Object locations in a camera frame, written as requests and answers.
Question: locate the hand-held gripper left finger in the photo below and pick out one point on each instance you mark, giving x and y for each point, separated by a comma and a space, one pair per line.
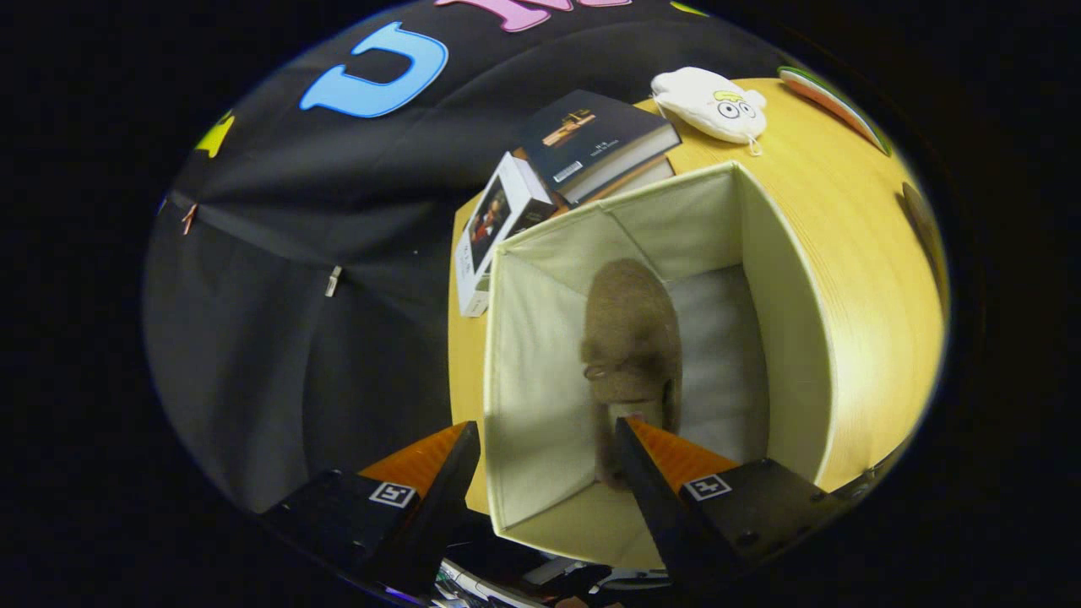
439, 507

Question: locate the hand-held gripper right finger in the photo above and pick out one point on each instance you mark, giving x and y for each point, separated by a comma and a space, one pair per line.
654, 498

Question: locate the grey fabric storage box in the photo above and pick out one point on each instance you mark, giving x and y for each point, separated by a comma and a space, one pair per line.
540, 380

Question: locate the brown fuzzy shoe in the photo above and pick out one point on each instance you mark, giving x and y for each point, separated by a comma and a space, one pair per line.
920, 228
629, 329

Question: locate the black backdrop cloth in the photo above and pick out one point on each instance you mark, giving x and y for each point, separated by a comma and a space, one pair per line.
296, 338

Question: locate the silver cloth clip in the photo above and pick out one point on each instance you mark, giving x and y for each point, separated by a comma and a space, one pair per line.
334, 281

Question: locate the white portrait book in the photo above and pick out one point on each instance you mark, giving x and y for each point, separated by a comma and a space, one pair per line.
494, 219

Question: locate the tan hardcover book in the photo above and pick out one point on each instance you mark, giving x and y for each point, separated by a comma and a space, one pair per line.
633, 179

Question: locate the dark hardcover book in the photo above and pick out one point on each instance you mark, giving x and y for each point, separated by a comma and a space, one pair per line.
591, 135

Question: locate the red cloth clip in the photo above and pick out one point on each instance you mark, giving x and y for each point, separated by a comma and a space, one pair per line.
189, 218

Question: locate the white plush toy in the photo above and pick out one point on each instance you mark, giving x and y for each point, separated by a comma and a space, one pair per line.
701, 105

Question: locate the watermelon slice plush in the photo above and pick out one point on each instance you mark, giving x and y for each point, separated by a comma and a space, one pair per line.
832, 105

